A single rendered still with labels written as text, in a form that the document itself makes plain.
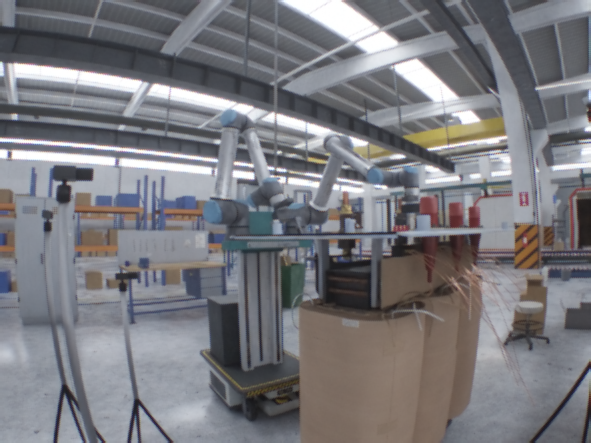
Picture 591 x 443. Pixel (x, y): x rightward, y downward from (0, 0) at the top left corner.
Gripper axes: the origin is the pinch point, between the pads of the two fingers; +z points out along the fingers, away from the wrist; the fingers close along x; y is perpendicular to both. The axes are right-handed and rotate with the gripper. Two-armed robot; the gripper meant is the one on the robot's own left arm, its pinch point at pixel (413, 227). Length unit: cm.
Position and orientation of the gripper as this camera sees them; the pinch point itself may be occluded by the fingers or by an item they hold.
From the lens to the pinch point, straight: 182.4
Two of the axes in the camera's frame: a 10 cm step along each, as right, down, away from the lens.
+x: -6.7, 0.4, 7.4
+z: 0.2, 10.0, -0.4
